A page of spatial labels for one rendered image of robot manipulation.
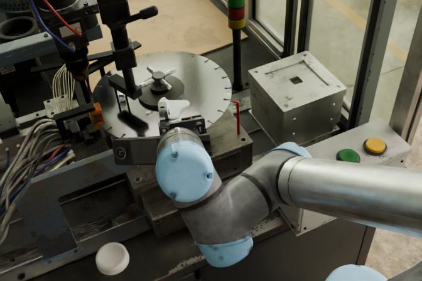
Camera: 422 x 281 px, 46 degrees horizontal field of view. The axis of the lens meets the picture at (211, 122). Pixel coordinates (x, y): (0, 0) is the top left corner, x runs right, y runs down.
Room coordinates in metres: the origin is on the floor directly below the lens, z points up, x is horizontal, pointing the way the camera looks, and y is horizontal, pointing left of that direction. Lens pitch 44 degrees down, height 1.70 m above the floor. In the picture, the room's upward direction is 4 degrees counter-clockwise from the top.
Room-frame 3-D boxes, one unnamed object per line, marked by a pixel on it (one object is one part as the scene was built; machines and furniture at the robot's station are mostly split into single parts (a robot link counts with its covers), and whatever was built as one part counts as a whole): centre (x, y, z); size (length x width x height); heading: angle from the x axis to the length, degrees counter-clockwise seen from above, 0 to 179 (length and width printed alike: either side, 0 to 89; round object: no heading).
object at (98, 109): (0.81, 0.29, 0.95); 0.10 x 0.03 x 0.07; 112
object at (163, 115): (0.65, 0.08, 1.08); 0.09 x 0.02 x 0.05; 7
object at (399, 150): (0.70, -0.28, 0.82); 0.28 x 0.11 x 0.15; 112
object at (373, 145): (0.71, -0.35, 0.90); 0.04 x 0.04 x 0.02
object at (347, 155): (0.69, -0.29, 0.90); 0.04 x 0.04 x 0.02
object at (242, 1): (1.12, -0.09, 1.05); 0.05 x 0.04 x 0.03; 22
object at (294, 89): (0.96, -0.22, 0.82); 0.18 x 0.18 x 0.15; 22
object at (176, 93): (0.89, 0.11, 0.96); 0.11 x 0.11 x 0.03
